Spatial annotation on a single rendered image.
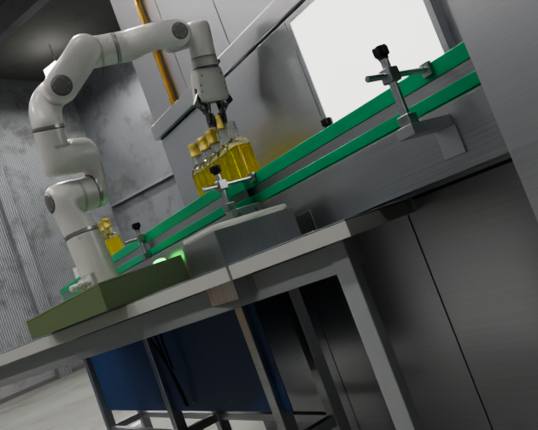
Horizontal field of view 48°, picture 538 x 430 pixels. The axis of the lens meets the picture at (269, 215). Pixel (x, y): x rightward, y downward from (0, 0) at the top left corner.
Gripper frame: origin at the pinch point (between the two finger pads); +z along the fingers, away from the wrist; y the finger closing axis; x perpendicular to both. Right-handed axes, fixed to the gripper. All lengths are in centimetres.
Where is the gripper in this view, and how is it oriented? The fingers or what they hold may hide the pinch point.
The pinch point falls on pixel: (216, 119)
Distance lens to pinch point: 180.7
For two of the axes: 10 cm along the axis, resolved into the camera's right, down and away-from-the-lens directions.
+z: 2.0, 9.7, 1.3
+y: -7.7, 2.4, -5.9
